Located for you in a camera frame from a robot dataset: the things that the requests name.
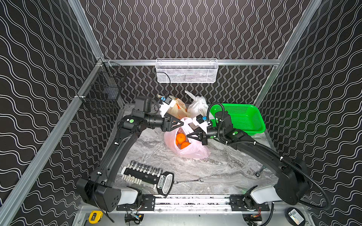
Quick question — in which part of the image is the green plastic basket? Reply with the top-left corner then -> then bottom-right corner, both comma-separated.
207,103 -> 266,138

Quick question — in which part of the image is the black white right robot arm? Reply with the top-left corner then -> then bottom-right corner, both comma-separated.
187,104 -> 331,211

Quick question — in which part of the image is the black wire basket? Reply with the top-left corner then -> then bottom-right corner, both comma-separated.
80,58 -> 130,115

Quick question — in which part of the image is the steel combination wrench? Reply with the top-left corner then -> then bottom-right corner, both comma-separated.
173,178 -> 204,185

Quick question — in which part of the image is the yellow tape measure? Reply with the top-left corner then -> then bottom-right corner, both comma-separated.
88,211 -> 104,224

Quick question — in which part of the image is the black round puck device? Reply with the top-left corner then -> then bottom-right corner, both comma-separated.
285,207 -> 306,226

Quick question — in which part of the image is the aluminium corner post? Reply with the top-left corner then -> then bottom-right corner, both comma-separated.
254,0 -> 322,108

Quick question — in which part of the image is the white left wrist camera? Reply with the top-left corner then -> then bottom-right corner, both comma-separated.
159,96 -> 176,118

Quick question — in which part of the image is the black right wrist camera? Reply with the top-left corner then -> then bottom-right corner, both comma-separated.
192,115 -> 212,133

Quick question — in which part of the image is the yellow plastic bag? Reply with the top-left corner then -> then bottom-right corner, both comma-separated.
167,96 -> 189,119

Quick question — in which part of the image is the socket set holder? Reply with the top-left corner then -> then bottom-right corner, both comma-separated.
121,161 -> 174,197

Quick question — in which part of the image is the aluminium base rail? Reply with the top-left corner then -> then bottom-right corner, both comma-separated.
72,195 -> 291,226

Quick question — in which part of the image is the white plastic bag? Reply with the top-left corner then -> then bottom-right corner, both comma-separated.
185,91 -> 208,118

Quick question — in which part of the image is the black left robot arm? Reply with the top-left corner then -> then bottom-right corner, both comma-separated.
76,96 -> 184,213

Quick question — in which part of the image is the pink plastic bag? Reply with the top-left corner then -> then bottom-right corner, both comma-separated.
164,117 -> 211,160

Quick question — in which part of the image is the orange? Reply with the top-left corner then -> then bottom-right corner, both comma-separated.
176,133 -> 186,145
180,141 -> 190,149

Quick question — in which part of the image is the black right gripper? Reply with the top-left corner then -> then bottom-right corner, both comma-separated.
186,127 -> 224,146

